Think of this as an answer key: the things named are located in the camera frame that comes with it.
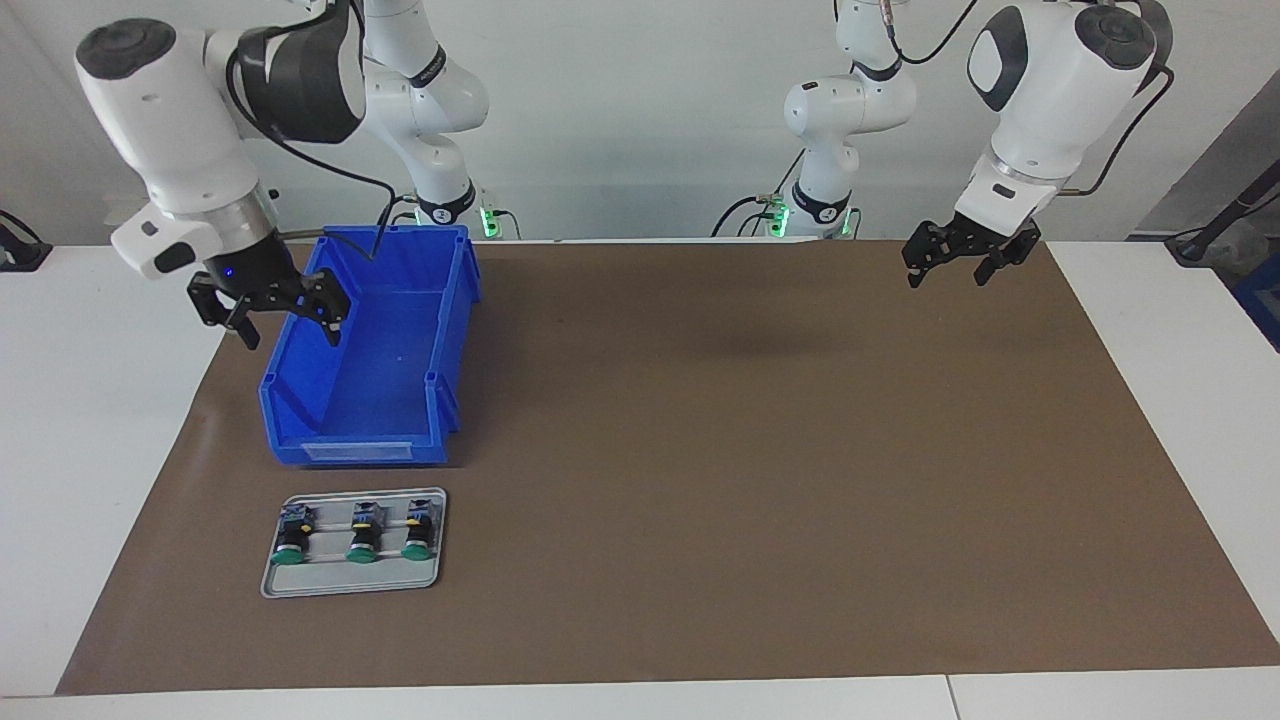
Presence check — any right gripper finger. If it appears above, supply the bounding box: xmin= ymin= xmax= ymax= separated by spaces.
xmin=288 ymin=268 xmax=352 ymax=347
xmin=188 ymin=278 xmax=263 ymax=351

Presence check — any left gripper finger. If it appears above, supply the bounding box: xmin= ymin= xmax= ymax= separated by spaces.
xmin=975 ymin=226 xmax=1043 ymax=288
xmin=902 ymin=222 xmax=956 ymax=289

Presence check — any green push button switch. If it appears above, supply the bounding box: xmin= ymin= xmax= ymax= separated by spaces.
xmin=400 ymin=500 xmax=442 ymax=561
xmin=345 ymin=500 xmax=388 ymax=564
xmin=270 ymin=503 xmax=316 ymax=567

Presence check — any blue plastic storage bin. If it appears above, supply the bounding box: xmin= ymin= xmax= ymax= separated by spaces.
xmin=258 ymin=224 xmax=483 ymax=469

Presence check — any black stand pole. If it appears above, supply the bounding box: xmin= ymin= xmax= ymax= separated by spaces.
xmin=1165 ymin=160 xmax=1280 ymax=266

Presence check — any blue crate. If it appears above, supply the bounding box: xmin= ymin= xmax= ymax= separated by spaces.
xmin=1232 ymin=250 xmax=1280 ymax=353

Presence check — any grey metal tray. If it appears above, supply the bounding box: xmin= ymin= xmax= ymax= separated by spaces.
xmin=260 ymin=487 xmax=448 ymax=600

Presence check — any brown table mat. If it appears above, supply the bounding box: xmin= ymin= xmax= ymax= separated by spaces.
xmin=55 ymin=238 xmax=1280 ymax=696

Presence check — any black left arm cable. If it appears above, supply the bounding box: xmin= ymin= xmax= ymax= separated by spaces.
xmin=880 ymin=0 xmax=1176 ymax=196

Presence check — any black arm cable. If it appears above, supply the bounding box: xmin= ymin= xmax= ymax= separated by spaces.
xmin=880 ymin=0 xmax=1176 ymax=196
xmin=225 ymin=0 xmax=401 ymax=263

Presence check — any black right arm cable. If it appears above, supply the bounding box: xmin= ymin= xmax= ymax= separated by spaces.
xmin=225 ymin=0 xmax=401 ymax=263

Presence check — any black device with cable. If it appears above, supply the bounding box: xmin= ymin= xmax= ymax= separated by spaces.
xmin=0 ymin=208 xmax=53 ymax=273

